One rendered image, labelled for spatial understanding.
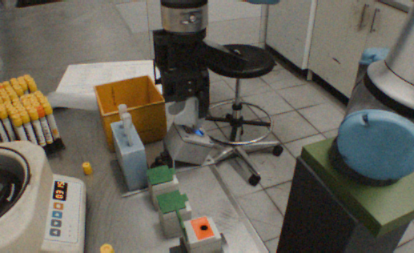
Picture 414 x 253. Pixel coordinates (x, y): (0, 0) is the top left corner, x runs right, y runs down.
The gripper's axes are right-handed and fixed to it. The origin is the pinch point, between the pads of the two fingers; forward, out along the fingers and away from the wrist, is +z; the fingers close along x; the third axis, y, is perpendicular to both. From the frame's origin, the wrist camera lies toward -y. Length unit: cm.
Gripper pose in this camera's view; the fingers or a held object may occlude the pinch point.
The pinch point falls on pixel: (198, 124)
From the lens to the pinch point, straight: 68.8
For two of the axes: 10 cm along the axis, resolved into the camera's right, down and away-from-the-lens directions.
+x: 3.7, 5.4, -7.5
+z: 0.0, 8.1, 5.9
